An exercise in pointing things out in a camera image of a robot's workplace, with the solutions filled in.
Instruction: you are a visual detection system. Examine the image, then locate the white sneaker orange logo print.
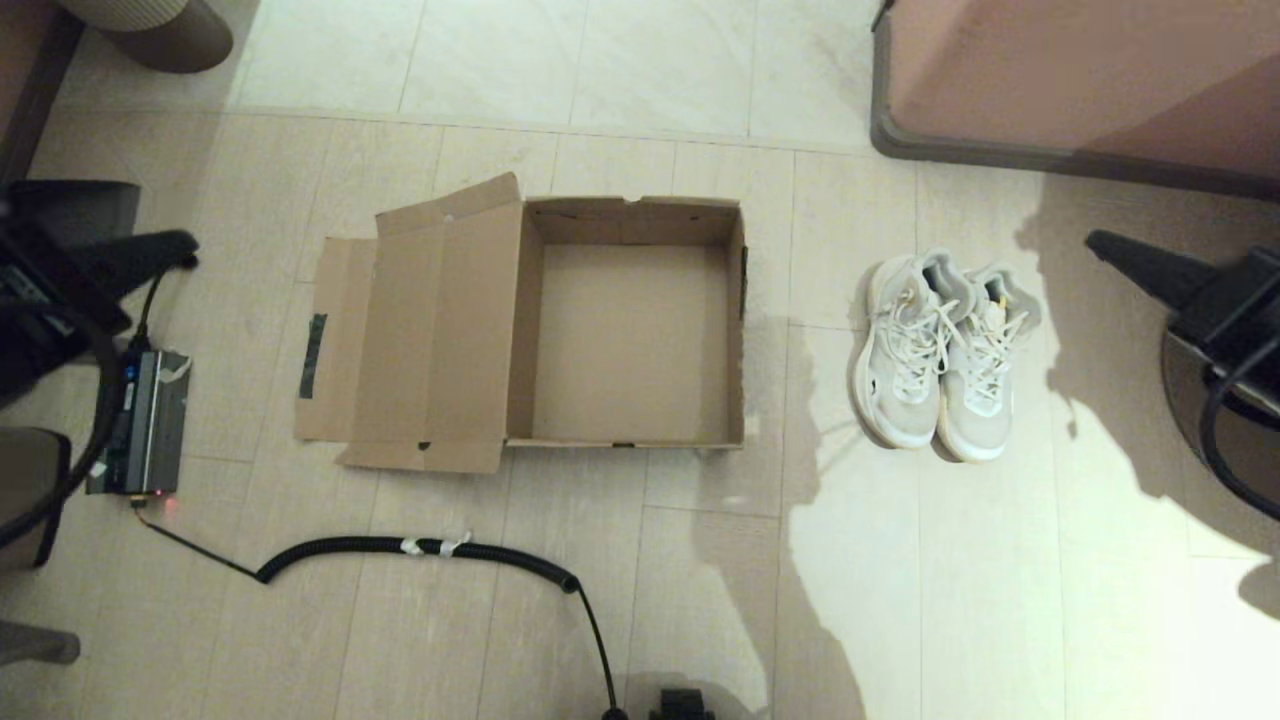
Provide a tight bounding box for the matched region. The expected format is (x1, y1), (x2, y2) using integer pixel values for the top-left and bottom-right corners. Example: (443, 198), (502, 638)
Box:
(935, 263), (1043, 464)

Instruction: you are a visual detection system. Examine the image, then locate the white sneaker black logo print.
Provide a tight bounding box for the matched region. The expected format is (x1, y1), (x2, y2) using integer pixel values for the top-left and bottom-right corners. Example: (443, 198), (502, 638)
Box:
(850, 252), (976, 451)

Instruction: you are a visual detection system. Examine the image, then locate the brown cardboard shoe box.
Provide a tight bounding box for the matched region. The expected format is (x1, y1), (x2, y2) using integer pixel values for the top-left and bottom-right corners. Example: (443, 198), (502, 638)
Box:
(293, 172), (749, 476)

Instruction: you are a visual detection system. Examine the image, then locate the robot base chassis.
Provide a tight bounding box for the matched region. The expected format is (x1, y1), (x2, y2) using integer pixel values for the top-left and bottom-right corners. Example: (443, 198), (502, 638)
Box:
(648, 688), (717, 720)

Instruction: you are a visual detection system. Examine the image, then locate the dark grey square box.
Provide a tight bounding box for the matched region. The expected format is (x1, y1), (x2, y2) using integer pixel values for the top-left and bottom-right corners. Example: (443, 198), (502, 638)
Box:
(0, 180), (142, 246)

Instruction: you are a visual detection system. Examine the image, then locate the grey power inverter box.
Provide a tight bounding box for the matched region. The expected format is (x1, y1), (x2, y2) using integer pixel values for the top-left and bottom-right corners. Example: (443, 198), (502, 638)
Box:
(85, 350), (193, 497)

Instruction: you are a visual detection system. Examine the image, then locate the round brown table base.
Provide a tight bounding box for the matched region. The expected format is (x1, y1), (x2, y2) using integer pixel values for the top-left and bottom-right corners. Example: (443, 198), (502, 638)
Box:
(1160, 330), (1280, 521)

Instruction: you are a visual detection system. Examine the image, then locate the pink sofa grey base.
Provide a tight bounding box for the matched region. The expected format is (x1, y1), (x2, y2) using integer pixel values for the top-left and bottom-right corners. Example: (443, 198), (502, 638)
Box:
(870, 0), (1280, 206)

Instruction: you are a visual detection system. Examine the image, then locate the brown stool black rim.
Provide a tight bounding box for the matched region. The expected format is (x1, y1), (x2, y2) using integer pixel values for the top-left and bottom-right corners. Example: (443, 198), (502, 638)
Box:
(0, 428), (73, 573)

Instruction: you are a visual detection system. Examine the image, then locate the brown wooden furniture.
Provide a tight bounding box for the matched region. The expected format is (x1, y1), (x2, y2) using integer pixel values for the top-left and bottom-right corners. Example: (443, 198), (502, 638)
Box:
(0, 0), (86, 186)

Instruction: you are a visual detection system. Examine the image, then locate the beige ribbed round stool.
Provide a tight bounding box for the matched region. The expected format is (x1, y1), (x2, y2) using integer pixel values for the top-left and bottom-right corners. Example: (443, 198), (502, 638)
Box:
(55, 0), (235, 74)

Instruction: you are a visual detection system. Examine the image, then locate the grey furniture leg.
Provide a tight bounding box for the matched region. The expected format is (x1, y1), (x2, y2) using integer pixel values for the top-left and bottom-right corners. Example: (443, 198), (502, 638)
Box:
(0, 620), (83, 668)

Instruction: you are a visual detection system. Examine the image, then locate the black corrugated hose cable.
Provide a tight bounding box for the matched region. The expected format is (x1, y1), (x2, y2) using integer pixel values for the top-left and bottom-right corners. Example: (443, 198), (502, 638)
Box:
(128, 262), (201, 353)

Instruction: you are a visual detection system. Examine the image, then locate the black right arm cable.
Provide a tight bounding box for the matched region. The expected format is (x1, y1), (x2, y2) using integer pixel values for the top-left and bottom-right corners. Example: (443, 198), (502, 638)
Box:
(1198, 335), (1280, 523)

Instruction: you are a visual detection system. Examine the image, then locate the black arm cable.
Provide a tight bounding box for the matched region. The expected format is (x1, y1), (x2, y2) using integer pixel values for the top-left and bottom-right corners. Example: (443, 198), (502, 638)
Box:
(0, 300), (128, 549)
(1198, 335), (1280, 523)

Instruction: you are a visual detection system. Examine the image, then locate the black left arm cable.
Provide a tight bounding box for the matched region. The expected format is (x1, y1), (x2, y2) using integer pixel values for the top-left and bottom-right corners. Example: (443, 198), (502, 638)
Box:
(0, 300), (128, 549)

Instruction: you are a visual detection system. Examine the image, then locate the black coiled cable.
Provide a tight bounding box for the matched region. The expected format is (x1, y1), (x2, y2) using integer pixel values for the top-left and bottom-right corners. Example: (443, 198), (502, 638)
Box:
(133, 497), (629, 720)

